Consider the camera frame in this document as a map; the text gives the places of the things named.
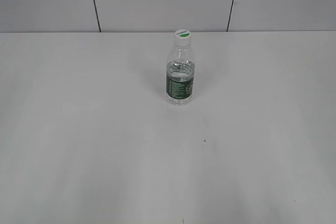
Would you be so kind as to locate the clear Cestbon water bottle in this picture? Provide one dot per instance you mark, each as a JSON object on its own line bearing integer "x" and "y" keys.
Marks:
{"x": 180, "y": 71}

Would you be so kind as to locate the white Cestbon bottle cap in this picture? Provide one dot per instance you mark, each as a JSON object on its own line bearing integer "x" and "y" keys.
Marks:
{"x": 182, "y": 38}

